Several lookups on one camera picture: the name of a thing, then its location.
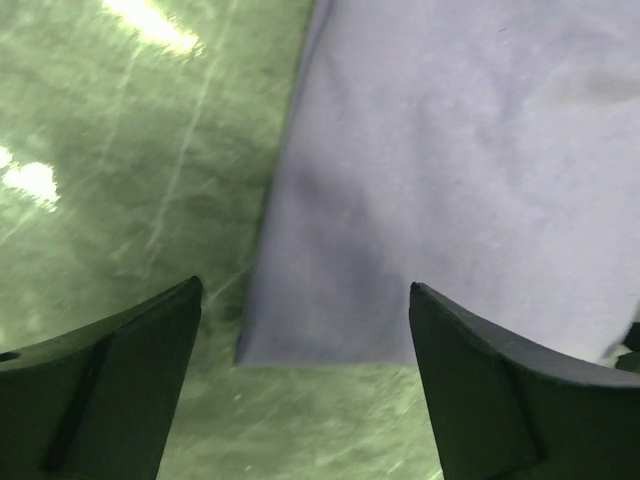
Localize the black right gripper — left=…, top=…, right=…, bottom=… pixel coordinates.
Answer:
left=615, top=321, right=640, bottom=373

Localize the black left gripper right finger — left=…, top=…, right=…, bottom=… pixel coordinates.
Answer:
left=409, top=283, right=639, bottom=480

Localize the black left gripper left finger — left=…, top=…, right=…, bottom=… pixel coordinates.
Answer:
left=1, top=277, right=203, bottom=480

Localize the purple t shirt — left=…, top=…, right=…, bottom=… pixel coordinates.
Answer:
left=235, top=0, right=639, bottom=367

